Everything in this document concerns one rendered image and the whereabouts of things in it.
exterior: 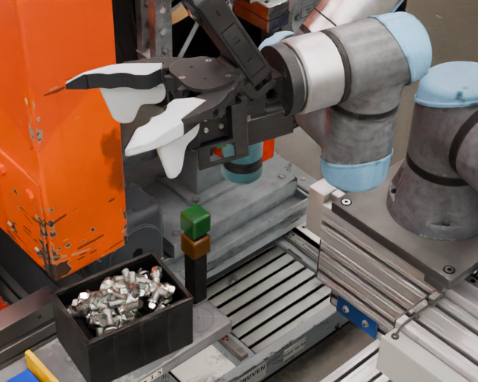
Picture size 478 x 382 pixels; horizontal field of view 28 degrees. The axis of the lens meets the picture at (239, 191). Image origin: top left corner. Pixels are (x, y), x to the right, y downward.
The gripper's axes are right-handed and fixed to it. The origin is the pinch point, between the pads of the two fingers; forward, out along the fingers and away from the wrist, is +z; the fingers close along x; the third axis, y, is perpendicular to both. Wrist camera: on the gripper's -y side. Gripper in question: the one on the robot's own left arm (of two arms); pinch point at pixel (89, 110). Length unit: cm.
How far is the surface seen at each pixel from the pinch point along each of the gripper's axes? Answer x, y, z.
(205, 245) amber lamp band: 51, 58, -32
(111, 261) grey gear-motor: 84, 80, -25
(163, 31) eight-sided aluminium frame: 82, 31, -41
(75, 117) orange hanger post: 59, 31, -15
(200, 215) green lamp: 51, 51, -32
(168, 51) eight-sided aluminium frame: 82, 35, -41
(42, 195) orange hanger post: 60, 44, -8
